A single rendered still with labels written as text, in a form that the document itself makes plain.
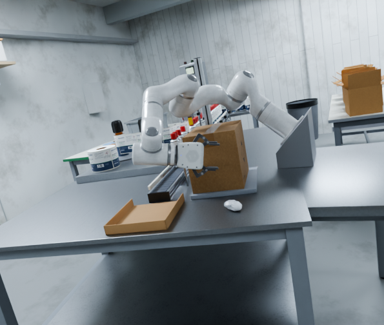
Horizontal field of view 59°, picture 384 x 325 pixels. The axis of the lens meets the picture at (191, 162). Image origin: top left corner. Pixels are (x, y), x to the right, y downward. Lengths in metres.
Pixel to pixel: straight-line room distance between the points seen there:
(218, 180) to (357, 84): 2.14
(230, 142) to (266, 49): 5.38
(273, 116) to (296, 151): 0.22
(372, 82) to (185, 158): 2.44
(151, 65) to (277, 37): 2.67
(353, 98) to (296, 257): 2.32
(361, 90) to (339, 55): 3.29
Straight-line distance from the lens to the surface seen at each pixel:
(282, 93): 6.77
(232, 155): 1.49
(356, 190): 1.45
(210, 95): 1.69
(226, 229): 1.23
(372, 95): 3.44
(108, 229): 1.40
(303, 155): 1.79
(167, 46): 7.45
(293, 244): 1.28
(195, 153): 1.26
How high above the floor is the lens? 1.34
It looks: 13 degrees down
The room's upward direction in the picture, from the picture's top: 11 degrees counter-clockwise
